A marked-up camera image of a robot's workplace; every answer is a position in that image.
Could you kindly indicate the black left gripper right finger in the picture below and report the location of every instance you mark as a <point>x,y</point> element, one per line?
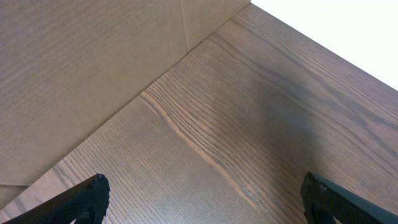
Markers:
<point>327,202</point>

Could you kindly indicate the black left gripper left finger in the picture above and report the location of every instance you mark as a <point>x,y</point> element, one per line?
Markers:
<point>85,203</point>

